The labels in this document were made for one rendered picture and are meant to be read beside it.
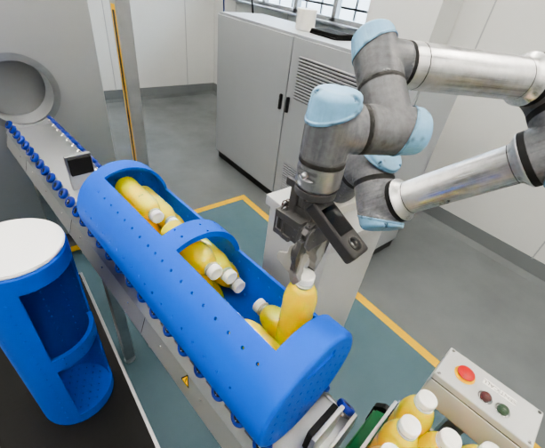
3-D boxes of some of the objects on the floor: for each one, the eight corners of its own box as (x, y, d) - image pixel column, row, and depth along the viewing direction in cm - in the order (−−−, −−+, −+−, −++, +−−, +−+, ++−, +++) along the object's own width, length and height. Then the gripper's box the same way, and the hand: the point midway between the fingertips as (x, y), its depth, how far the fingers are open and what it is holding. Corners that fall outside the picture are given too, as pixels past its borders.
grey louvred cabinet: (251, 148, 417) (262, 13, 331) (392, 244, 291) (469, 68, 205) (213, 156, 388) (215, 11, 301) (352, 268, 261) (423, 72, 175)
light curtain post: (158, 274, 233) (119, -28, 131) (163, 279, 230) (126, -26, 128) (150, 278, 229) (104, -29, 128) (154, 283, 226) (110, -28, 124)
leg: (132, 351, 185) (113, 272, 148) (137, 359, 182) (118, 280, 145) (122, 357, 182) (100, 278, 144) (126, 365, 179) (105, 286, 141)
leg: (68, 255, 237) (42, 179, 200) (71, 260, 234) (45, 183, 197) (60, 259, 234) (31, 181, 196) (62, 263, 230) (34, 186, 193)
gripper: (315, 164, 61) (297, 250, 74) (270, 181, 54) (259, 273, 67) (353, 184, 57) (326, 272, 69) (309, 205, 50) (289, 299, 63)
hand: (305, 276), depth 66 cm, fingers closed on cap, 4 cm apart
